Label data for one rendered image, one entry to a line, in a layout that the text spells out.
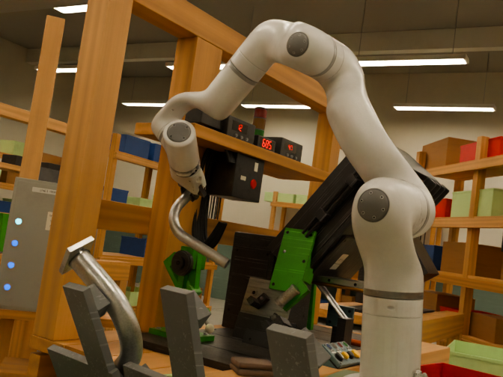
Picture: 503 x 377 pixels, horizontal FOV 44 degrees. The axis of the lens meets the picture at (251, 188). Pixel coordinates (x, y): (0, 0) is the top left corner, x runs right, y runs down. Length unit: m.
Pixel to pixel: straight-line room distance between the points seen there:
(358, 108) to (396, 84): 10.41
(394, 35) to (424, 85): 2.09
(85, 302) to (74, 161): 1.00
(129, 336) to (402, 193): 0.61
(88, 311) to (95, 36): 1.14
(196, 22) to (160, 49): 9.70
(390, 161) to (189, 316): 0.77
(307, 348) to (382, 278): 0.73
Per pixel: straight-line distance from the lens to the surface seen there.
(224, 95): 1.55
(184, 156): 1.62
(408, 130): 11.46
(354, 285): 2.04
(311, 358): 0.56
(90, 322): 0.81
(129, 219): 2.00
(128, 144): 7.32
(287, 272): 2.01
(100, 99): 1.78
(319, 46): 1.36
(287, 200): 11.45
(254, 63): 1.52
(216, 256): 1.76
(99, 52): 1.80
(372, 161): 1.34
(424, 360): 2.43
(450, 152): 5.88
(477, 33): 9.45
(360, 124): 1.33
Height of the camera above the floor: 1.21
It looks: 5 degrees up
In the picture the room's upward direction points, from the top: 8 degrees clockwise
